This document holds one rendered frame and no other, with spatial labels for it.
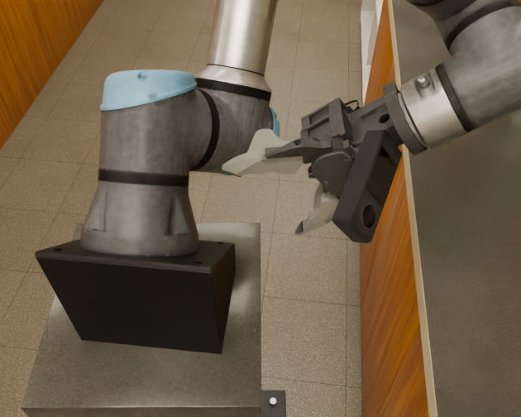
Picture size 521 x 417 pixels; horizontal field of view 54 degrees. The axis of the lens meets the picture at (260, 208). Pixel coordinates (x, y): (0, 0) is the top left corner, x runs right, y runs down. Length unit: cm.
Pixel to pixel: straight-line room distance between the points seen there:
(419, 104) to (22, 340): 169
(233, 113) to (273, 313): 124
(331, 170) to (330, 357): 130
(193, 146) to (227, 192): 158
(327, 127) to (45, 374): 51
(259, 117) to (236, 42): 11
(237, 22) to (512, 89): 38
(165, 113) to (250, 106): 14
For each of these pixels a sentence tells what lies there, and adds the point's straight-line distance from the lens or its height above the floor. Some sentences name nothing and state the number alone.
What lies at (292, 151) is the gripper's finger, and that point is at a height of 126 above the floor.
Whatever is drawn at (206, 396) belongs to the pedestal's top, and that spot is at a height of 94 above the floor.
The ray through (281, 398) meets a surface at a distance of 172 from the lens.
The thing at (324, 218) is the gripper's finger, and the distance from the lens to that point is 62.
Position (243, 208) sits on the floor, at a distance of 217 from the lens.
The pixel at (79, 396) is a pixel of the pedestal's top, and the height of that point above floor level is 94.
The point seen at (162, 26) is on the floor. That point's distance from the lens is 344.
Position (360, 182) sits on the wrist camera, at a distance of 52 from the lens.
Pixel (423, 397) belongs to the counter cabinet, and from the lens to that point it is 95.
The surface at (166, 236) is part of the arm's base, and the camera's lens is 62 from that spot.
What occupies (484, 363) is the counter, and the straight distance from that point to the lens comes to 81.
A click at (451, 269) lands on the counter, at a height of 94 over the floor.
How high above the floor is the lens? 161
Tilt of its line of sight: 48 degrees down
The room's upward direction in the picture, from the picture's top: straight up
